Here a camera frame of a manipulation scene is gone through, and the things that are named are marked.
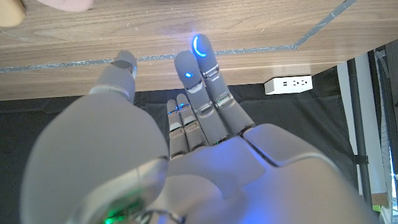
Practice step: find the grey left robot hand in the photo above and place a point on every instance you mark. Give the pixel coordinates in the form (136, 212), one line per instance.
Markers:
(217, 180)

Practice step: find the grey tape outline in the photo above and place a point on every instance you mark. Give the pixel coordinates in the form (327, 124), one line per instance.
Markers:
(248, 49)

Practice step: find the black backdrop cloth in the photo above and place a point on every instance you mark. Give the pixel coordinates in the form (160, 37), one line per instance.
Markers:
(295, 109)

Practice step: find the white power outlet box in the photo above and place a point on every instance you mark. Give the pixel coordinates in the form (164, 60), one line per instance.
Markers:
(287, 85)

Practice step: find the black backdrop stand pole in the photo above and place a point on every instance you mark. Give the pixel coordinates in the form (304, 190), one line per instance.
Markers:
(357, 124)

